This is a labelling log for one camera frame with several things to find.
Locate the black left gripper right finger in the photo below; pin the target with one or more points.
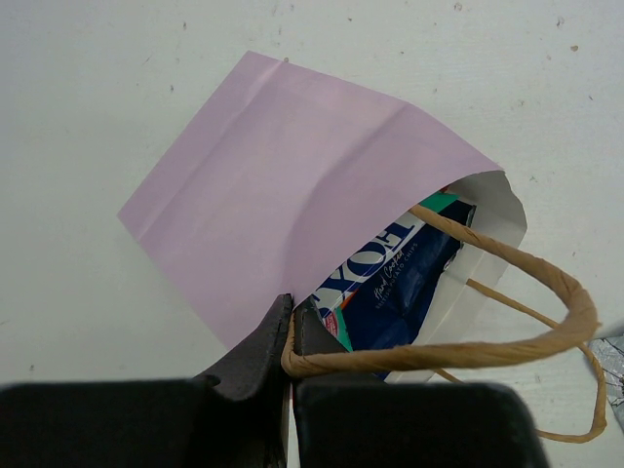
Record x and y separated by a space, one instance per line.
358 420

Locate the silver blue snack packet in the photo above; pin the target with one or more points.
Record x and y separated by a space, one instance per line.
609 353

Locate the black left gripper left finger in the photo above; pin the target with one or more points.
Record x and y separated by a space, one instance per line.
233 414

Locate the green red candy packet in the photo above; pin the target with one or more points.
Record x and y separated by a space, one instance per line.
355 270

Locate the lilac paper bag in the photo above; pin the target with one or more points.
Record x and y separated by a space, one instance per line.
286 171

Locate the blue Burts chips bag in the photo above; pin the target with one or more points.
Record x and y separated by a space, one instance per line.
389 308

